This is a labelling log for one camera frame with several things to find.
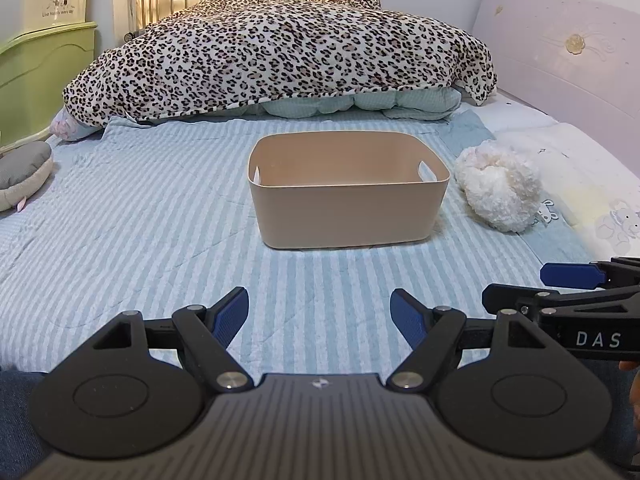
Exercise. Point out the green plastic storage box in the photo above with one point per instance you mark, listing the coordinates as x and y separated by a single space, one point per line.
45 85

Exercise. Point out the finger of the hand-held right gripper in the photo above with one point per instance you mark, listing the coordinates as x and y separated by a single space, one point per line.
570 276
515 296

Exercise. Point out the white fluffy cushion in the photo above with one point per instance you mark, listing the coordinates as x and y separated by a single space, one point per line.
500 190

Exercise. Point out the blue striped bed sheet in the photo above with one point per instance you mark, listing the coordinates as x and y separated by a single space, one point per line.
125 240

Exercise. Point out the pale purple headboard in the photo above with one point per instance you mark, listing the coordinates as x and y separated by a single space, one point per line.
565 50

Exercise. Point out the light blue folded quilt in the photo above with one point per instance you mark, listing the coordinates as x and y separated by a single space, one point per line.
400 102

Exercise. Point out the pink floral cloth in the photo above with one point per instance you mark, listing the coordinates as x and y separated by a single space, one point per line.
70 127

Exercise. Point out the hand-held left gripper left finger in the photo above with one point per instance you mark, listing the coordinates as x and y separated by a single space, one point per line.
230 312

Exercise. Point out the leopard print blanket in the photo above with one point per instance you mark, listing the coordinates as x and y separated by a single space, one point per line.
280 50

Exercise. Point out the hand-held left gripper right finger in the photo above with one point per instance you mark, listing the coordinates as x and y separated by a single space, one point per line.
407 312

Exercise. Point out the person's right hand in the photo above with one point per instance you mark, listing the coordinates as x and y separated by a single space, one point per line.
635 390

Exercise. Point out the person's jeans leg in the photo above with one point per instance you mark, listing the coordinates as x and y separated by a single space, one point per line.
20 420

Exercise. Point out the grey plush pillow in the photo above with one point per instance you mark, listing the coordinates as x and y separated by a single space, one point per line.
22 172

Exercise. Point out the beige plastic storage bin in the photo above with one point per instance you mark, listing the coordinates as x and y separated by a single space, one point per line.
345 210

